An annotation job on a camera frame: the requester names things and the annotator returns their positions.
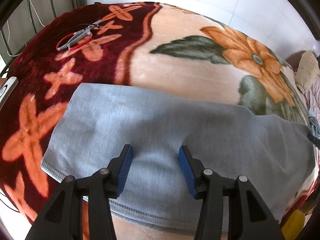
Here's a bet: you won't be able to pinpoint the beige pillow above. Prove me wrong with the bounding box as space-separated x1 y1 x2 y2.
295 50 320 91

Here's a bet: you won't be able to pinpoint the grey scissors with red loop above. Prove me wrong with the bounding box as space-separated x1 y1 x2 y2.
56 19 103 52

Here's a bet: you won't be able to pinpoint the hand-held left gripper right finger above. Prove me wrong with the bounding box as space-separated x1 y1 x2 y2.
178 145 285 240

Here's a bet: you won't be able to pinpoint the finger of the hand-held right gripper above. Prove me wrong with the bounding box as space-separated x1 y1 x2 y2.
308 132 320 146

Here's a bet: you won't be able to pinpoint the floral plush blanket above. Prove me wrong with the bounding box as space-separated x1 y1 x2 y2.
0 1 320 240

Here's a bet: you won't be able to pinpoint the white flat device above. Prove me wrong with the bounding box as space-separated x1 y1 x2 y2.
0 77 19 110

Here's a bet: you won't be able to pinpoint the pink quilted cloth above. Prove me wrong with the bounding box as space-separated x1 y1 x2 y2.
303 76 320 120

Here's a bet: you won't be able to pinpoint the yellow plush cloth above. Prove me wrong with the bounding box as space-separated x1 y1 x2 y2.
282 209 306 240

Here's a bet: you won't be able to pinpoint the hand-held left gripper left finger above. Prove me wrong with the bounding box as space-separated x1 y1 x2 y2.
25 144 133 240

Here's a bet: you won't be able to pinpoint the grey-blue knitted cloth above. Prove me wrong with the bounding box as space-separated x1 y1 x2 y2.
309 116 320 136

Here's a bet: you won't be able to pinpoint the white cable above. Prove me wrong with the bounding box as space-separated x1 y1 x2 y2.
6 0 47 57

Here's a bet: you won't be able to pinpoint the grey pants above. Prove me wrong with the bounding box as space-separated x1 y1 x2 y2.
41 82 318 230

